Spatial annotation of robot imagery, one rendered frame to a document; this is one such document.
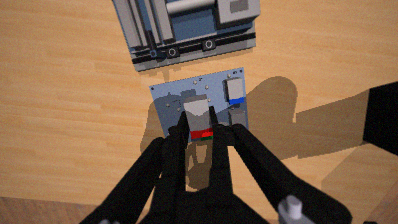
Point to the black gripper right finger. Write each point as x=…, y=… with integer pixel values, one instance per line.
x=294, y=200

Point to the grey metal blank with yellow end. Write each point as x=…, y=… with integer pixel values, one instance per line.
x=237, y=116

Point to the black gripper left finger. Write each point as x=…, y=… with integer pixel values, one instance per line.
x=126, y=201

